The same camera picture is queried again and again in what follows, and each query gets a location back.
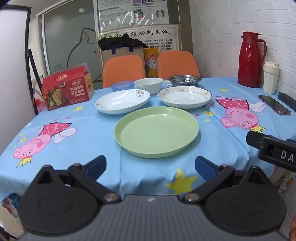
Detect blue cartoon pig tablecloth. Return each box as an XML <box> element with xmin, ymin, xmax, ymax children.
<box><xmin>0</xmin><ymin>76</ymin><xmax>296</xmax><ymax>202</ymax></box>

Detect pink floral bag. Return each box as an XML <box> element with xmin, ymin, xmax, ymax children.
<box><xmin>31</xmin><ymin>75</ymin><xmax>48</xmax><ymax>113</ymax></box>

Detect translucent blue bowl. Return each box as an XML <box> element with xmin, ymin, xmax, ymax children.
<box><xmin>110</xmin><ymin>81</ymin><xmax>135</xmax><ymax>93</ymax></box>

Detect white ceramic bowl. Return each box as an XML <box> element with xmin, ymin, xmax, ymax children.
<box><xmin>134</xmin><ymin>77</ymin><xmax>164</xmax><ymax>95</ymax></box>

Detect frosted glass door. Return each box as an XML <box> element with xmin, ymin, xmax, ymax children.
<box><xmin>38</xmin><ymin>0</ymin><xmax>102</xmax><ymax>78</ymax></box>

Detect white plate with floral print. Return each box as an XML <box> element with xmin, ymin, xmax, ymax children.
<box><xmin>95</xmin><ymin>89</ymin><xmax>151</xmax><ymax>114</ymax></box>

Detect white tumbler cup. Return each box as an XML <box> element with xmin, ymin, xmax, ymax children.
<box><xmin>263</xmin><ymin>61</ymin><xmax>280</xmax><ymax>95</ymax></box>

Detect orange chair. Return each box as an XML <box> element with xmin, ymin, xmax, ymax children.
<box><xmin>157</xmin><ymin>51</ymin><xmax>201</xmax><ymax>80</ymax></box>
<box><xmin>102</xmin><ymin>55</ymin><xmax>147</xmax><ymax>88</ymax></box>

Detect black cloth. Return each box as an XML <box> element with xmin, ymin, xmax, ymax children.
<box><xmin>98</xmin><ymin>37</ymin><xmax>148</xmax><ymax>51</ymax></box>

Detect white board with black frame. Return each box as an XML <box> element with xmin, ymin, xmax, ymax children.
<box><xmin>0</xmin><ymin>6</ymin><xmax>35</xmax><ymax>160</ymax></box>

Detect stainless steel dish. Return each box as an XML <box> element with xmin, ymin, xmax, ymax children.
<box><xmin>167</xmin><ymin>75</ymin><xmax>202</xmax><ymax>88</ymax></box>

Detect smartphone in clear case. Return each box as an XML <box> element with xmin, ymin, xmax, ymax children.
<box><xmin>258</xmin><ymin>95</ymin><xmax>291</xmax><ymax>115</ymax></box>

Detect wall poster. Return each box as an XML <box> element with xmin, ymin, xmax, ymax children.
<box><xmin>94</xmin><ymin>0</ymin><xmax>170</xmax><ymax>32</ymax></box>

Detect white plate with gold rim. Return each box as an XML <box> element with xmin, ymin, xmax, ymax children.
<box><xmin>157</xmin><ymin>86</ymin><xmax>213</xmax><ymax>109</ymax></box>

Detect framed calligraphy poster board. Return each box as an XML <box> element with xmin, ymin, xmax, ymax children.
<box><xmin>99</xmin><ymin>23</ymin><xmax>181</xmax><ymax>77</ymax></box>

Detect yellow snack packet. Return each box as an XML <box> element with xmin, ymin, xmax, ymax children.
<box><xmin>143</xmin><ymin>47</ymin><xmax>160</xmax><ymax>78</ymax></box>

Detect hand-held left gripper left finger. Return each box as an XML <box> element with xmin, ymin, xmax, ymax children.
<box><xmin>35</xmin><ymin>155</ymin><xmax>122</xmax><ymax>205</ymax></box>

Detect red cracker box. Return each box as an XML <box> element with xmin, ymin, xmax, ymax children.
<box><xmin>41</xmin><ymin>65</ymin><xmax>95</xmax><ymax>111</ymax></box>

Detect black metal stand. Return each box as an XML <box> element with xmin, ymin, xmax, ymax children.
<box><xmin>26</xmin><ymin>49</ymin><xmax>40</xmax><ymax>115</ymax></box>

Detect green plastic plate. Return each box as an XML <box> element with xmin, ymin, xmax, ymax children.
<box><xmin>114</xmin><ymin>106</ymin><xmax>200</xmax><ymax>159</ymax></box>

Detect black flat box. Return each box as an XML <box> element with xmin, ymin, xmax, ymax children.
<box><xmin>278</xmin><ymin>92</ymin><xmax>296</xmax><ymax>108</ymax></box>

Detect cardboard box with blue handles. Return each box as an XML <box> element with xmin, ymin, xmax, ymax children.
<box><xmin>102</xmin><ymin>46</ymin><xmax>145</xmax><ymax>70</ymax></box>

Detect red thermos jug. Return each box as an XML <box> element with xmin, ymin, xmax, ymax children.
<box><xmin>238</xmin><ymin>31</ymin><xmax>267</xmax><ymax>88</ymax></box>

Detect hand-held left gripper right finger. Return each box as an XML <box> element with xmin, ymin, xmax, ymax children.
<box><xmin>178</xmin><ymin>156</ymin><xmax>267</xmax><ymax>205</ymax></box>

